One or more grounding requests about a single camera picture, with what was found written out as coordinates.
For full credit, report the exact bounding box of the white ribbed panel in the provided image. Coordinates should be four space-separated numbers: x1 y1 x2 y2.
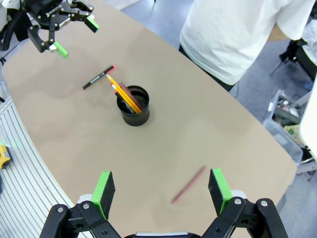
0 96 86 238

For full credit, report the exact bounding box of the black pen with red cap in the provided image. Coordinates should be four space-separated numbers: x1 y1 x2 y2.
113 90 136 114

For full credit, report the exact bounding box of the black marker with red ends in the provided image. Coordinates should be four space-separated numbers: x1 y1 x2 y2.
82 64 116 90

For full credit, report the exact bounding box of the person in white t-shirt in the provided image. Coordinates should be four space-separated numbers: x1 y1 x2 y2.
178 0 317 93

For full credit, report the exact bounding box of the black mesh pen holder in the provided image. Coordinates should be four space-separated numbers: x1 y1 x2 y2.
116 85 150 127

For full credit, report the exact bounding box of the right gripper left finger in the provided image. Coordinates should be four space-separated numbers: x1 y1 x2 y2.
39 171 122 238

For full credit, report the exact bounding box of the yellow hand tool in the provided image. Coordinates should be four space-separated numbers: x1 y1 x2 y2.
0 145 12 171

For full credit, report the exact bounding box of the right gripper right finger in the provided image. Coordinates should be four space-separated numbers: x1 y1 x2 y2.
202 168 289 238

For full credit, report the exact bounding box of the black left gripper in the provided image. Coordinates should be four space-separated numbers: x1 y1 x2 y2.
24 0 101 60

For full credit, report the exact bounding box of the black left arm cable sleeve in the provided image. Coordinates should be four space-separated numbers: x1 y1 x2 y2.
0 9 34 52

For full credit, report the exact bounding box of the yellow pencil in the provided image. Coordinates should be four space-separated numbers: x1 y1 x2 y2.
106 74 142 114
110 83 139 114

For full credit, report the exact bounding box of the grey plastic storage bin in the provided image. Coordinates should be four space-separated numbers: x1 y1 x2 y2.
262 89 304 166

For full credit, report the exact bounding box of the dark red pencil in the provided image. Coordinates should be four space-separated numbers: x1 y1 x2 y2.
171 166 207 204
119 82 144 111

